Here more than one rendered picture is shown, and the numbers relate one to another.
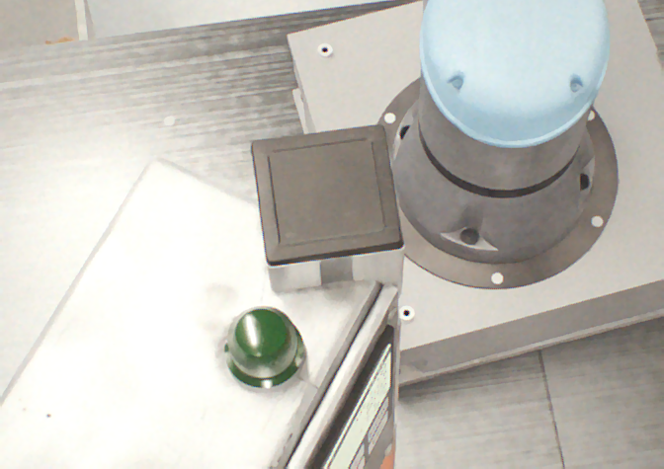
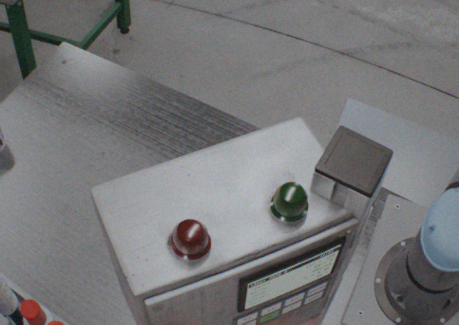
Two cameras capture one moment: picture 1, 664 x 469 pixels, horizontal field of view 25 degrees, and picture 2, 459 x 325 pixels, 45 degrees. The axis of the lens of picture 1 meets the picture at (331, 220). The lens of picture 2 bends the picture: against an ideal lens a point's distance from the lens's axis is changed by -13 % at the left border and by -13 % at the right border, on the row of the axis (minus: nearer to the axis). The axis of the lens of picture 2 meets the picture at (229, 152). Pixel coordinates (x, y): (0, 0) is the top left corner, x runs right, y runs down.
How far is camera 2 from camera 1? 0.14 m
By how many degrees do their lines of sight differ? 21
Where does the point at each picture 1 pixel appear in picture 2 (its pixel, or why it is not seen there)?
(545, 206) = (430, 302)
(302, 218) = (340, 162)
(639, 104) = not seen: outside the picture
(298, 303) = (316, 200)
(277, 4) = (392, 187)
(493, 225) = (409, 298)
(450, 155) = (413, 260)
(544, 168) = (439, 284)
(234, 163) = not seen: hidden behind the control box
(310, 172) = (355, 148)
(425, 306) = (368, 315)
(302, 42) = (391, 199)
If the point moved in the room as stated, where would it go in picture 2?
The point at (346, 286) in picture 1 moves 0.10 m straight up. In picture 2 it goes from (339, 206) to (366, 107)
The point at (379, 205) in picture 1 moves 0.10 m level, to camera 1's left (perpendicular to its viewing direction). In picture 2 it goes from (372, 176) to (249, 108)
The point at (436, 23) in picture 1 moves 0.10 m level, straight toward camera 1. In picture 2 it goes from (437, 204) to (402, 250)
